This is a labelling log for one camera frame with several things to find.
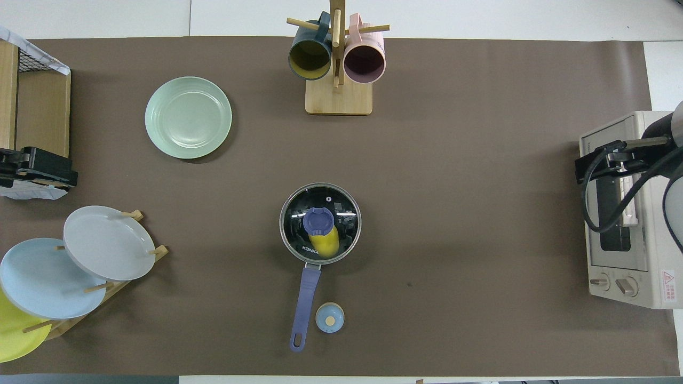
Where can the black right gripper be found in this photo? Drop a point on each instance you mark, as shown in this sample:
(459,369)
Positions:
(635,154)

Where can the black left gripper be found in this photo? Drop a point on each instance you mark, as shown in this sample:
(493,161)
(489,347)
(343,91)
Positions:
(10,168)

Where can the glass lid with blue knob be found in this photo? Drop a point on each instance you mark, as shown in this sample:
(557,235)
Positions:
(318,220)

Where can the yellow potato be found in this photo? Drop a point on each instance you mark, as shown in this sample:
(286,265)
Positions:
(326,244)

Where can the grey plate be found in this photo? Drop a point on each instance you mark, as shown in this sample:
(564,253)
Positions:
(106,242)

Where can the light blue plate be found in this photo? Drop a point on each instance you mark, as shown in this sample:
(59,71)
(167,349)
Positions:
(42,280)

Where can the pale green plate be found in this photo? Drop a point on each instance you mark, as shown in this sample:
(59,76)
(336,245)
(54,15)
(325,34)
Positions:
(187,117)

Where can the wooden plate rack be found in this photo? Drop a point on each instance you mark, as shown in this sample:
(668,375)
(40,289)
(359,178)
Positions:
(63,324)

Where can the yellow plate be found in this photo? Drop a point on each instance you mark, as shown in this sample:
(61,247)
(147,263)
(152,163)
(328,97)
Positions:
(13,341)

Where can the white crumpled cloth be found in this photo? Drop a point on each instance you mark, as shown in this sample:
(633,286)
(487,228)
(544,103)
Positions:
(8,34)
(32,193)

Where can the wooden shelf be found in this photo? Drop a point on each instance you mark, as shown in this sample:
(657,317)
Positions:
(42,106)

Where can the beige toaster oven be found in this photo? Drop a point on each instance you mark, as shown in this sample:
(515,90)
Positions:
(656,266)

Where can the brown table mat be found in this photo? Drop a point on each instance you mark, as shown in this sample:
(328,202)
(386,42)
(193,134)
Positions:
(453,266)

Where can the pink ribbed mug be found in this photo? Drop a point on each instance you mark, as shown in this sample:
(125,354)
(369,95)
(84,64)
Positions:
(364,61)

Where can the wooden mug tree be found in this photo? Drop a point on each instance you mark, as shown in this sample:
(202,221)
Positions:
(339,98)

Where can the dark teal mug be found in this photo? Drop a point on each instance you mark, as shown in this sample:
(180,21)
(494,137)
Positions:
(309,56)

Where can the small round blue timer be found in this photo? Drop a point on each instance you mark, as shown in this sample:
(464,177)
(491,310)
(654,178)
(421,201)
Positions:
(330,318)

